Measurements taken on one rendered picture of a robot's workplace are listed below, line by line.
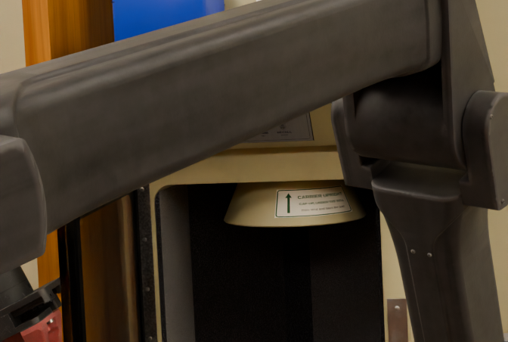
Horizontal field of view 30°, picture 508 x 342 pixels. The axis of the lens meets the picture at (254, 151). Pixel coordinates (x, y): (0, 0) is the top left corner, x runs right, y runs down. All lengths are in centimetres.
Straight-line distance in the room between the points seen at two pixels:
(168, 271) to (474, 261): 58
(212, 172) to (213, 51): 70
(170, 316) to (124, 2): 38
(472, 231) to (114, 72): 32
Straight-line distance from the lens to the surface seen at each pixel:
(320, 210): 110
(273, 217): 110
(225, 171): 109
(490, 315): 67
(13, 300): 91
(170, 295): 115
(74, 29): 112
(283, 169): 107
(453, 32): 54
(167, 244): 114
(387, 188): 60
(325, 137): 103
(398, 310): 109
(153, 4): 100
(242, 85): 41
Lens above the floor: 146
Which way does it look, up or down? 3 degrees down
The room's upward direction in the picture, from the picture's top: 3 degrees counter-clockwise
